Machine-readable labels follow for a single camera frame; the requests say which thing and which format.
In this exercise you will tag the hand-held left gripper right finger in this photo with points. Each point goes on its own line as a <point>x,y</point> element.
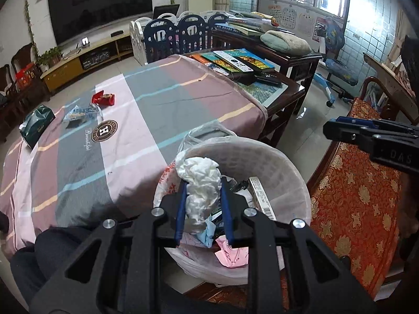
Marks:
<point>228,216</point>

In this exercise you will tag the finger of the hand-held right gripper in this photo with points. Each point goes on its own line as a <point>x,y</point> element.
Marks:
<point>356,121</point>
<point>347,134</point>

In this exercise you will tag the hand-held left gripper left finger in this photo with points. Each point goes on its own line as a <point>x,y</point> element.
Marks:
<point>181,216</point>

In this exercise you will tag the blue face mask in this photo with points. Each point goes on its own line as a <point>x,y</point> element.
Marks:
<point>206,235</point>

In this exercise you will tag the white tissue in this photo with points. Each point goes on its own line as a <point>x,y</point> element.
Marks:
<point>201,183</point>

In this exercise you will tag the pink plastic wrapper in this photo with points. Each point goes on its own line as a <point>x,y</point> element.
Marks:
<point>232,255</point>

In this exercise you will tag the white mesh wastebasket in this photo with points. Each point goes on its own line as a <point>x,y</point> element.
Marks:
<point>262,160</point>

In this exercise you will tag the white trash bin with bag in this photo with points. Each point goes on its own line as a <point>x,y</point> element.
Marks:
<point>203,130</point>

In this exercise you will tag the white barcode carton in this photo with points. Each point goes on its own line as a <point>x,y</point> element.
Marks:
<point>262,196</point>

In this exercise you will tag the wooden armchair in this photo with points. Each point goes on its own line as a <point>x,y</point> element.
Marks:
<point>389,81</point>

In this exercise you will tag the blue children's chair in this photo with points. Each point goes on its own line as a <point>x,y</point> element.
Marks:
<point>340,72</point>

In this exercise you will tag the red floral seat cushion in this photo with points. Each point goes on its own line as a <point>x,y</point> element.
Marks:
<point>353,202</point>

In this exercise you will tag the dark wooden coffee table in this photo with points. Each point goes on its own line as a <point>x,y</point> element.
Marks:
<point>284,95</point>

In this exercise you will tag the tall dark wooden table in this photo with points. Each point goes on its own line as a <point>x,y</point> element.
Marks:
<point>294,62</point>

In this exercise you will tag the black remote control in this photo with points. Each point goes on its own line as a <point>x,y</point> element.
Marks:
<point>266,78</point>

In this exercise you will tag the grey green cushion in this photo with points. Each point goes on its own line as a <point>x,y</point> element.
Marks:
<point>284,42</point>

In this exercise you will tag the plaid tablecloth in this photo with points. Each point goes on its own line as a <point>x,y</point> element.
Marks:
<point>147,104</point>

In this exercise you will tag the row of picture books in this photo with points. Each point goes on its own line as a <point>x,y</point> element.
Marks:
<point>248,57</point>

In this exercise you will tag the white remote control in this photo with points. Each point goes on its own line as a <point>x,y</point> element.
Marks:
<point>232,60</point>

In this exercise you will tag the red snack wrapper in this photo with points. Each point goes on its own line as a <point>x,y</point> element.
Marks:
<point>100,98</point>

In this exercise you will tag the clear blue wrapper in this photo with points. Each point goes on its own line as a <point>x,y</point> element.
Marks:
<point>78,114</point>

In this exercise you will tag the stack of books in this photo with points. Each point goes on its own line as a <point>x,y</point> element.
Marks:
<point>242,26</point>

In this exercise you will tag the dark green tissue box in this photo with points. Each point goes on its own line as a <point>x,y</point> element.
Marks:
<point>37,122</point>

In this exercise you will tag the navy play fence panel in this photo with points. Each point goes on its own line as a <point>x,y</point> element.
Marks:
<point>193,34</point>
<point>160,39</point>
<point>217,21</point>

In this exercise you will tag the white play fence panel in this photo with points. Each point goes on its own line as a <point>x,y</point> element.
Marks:
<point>137,42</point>

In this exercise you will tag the yellow television cabinet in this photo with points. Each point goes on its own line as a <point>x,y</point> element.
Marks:
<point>62,72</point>

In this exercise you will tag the black set-top box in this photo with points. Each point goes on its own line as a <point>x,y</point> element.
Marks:
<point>117,34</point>

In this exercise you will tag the small desk clock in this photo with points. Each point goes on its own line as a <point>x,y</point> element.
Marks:
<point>85,42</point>

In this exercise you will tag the black monitor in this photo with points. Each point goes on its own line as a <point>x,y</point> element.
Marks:
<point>166,11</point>

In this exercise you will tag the dark wooden chair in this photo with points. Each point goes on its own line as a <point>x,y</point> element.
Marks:
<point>8,104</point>
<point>24,54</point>

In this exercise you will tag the potted green plant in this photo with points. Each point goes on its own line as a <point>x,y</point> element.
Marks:
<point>49,57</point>

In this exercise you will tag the large black television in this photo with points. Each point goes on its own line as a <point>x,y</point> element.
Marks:
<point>98,6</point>

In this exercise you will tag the wall chart poster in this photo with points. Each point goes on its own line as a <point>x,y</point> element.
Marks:
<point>275,14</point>
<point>288,18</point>
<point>305,24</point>

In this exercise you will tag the artificial wall vine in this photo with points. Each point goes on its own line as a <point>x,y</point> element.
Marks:
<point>30,23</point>

